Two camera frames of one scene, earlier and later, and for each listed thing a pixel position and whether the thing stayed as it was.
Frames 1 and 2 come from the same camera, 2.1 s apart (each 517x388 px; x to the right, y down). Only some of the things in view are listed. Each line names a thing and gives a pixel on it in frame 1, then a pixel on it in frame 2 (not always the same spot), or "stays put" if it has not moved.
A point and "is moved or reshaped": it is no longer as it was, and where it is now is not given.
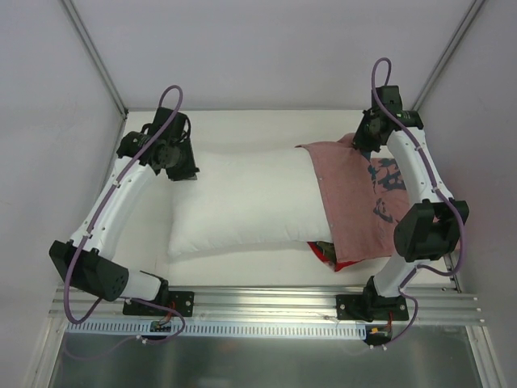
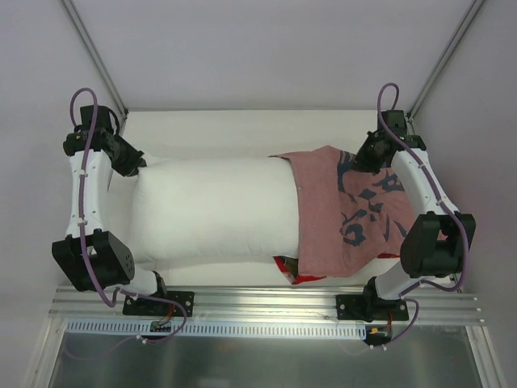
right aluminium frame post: [471, 14] stays put
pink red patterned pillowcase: [363, 200] is moved or reshaped
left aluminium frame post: [96, 57] stays put
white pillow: [246, 196] is moved or reshaped
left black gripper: [184, 170] -> [130, 160]
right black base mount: [371, 306] stays put
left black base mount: [182, 301] stays put
